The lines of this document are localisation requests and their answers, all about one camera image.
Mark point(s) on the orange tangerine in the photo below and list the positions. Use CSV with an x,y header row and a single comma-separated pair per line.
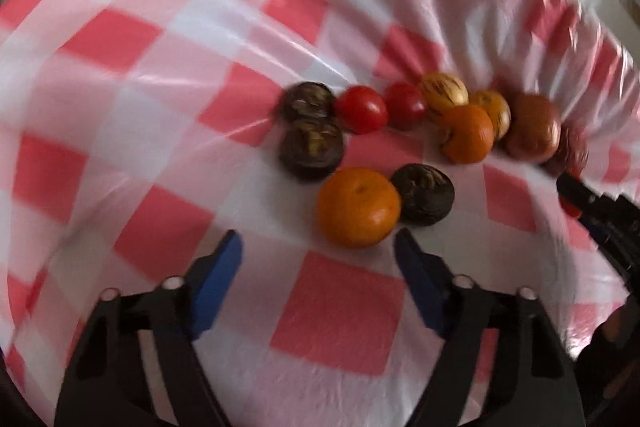
x,y
359,207
466,133

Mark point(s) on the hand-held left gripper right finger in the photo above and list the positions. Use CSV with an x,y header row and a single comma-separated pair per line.
x,y
420,287

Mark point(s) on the person's right hand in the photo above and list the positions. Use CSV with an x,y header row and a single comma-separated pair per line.
x,y
617,357

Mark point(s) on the dark red pomegranate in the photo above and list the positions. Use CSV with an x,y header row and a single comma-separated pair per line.
x,y
570,152

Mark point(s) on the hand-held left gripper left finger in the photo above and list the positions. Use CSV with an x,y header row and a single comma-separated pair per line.
x,y
215,287

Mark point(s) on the red tomato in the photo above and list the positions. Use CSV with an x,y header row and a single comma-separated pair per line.
x,y
404,105
570,208
361,108

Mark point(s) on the yellow striped melon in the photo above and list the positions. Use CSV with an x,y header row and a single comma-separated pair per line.
x,y
497,109
443,92

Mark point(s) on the brown pomegranate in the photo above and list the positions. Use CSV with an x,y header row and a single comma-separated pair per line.
x,y
532,127

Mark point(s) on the dark brown water chestnut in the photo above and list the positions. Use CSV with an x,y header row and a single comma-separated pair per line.
x,y
422,193
311,148
307,102

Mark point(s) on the red white checked tablecloth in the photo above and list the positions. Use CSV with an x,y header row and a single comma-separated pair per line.
x,y
150,157

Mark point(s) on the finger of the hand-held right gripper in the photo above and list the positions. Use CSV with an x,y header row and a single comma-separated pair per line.
x,y
575,188
602,234

